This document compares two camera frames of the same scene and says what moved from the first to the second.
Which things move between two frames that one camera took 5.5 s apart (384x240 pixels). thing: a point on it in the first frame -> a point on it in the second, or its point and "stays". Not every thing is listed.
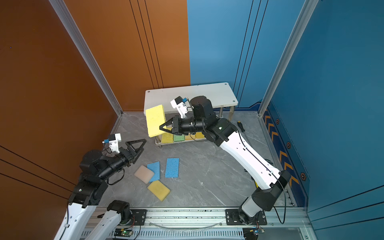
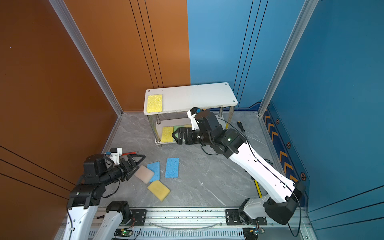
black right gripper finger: x=175 y=124 -> x=181 y=132
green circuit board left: x=123 y=232 stays
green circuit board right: x=259 y=230 stays
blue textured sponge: x=172 y=168 stays
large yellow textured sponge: x=155 y=117 -> x=154 y=103
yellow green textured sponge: x=167 y=138 stays
